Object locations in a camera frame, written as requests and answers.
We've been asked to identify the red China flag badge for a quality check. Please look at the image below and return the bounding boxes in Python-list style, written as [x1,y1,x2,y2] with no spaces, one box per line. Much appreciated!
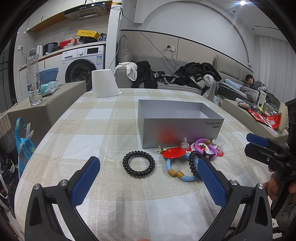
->
[162,147,186,159]

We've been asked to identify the blue shopping bag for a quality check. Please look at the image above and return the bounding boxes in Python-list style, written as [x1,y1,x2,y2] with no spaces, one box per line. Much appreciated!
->
[15,118,36,178]

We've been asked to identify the checkered tablecloth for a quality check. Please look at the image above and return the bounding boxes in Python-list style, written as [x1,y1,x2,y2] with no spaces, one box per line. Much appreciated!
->
[14,88,275,241]

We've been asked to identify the beige bench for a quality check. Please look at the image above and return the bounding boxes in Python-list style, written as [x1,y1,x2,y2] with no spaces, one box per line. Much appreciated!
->
[8,81,86,146]
[222,99,288,144]

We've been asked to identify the person's right hand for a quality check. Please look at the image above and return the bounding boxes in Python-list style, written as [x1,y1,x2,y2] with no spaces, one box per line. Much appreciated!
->
[263,168,278,201]

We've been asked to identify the wet wipes pack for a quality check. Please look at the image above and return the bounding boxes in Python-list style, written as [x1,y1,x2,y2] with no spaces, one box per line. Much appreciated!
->
[41,81,59,96]

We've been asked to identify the purple bracelet with cartoon charm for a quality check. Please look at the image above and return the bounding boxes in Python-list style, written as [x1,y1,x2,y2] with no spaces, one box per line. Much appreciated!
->
[194,138,217,161]

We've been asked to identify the grey sofa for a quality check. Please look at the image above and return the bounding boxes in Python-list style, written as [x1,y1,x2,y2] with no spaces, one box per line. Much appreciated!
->
[114,63,218,101]

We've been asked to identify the black spiral hair tie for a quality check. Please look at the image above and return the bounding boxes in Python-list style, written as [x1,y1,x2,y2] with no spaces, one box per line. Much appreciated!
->
[122,150,156,179]
[188,150,202,179]

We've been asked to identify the white kettle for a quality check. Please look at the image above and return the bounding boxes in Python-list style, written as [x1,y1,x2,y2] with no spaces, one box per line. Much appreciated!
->
[36,44,44,58]

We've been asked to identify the person lying on sofa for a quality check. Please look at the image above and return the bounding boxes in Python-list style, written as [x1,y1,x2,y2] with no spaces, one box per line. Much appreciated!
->
[237,74,280,110]

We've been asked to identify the beige bench left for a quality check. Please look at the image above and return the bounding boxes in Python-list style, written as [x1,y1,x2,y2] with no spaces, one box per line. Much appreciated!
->
[8,81,86,146]

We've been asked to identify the red snack bag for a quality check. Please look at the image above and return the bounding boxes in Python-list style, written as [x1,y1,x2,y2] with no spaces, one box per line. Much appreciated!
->
[247,109,281,130]

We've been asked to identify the black jacket pile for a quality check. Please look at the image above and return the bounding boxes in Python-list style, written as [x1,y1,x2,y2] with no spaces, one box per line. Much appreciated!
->
[174,62,222,90]

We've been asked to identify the white paper towel roll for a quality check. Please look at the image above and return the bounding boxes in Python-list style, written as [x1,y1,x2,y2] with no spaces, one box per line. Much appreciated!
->
[91,69,121,98]

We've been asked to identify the grey sofa cushion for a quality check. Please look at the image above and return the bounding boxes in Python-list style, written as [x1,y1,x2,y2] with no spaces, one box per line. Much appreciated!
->
[117,35,133,63]

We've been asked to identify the yellow cardboard box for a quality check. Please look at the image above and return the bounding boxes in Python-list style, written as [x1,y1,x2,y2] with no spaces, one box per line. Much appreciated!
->
[76,30,100,40]

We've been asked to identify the clear plastic water bottle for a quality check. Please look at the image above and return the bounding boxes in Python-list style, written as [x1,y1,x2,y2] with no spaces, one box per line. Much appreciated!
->
[27,48,43,106]

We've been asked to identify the white garment on sofa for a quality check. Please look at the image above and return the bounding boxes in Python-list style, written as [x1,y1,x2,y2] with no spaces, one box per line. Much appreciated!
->
[113,62,138,81]

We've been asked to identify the black clothes on sofa arm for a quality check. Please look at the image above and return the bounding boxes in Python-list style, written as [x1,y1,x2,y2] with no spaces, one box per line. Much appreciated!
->
[132,61,158,89]

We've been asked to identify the white front-load washing machine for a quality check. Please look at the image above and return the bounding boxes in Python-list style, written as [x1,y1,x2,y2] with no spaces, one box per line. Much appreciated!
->
[62,45,105,91]

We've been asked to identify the blue bracelet with amber beads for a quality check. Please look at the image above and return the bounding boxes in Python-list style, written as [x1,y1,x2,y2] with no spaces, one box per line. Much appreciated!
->
[165,152,201,182]

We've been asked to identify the grey cardboard phone box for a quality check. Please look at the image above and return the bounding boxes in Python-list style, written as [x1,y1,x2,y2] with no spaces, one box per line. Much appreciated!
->
[137,99,224,149]

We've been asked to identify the small green flower hair clip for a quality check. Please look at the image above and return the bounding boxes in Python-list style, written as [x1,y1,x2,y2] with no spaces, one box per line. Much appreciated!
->
[158,146,164,154]

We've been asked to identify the beige bench right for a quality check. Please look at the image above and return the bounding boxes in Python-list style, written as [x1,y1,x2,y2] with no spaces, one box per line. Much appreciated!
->
[222,99,288,144]

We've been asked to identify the blue plastic basin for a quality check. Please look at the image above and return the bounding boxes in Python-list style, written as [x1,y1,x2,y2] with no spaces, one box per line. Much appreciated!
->
[40,68,59,85]

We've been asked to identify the range hood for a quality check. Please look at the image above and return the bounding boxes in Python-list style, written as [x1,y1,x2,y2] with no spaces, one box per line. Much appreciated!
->
[64,5,107,21]

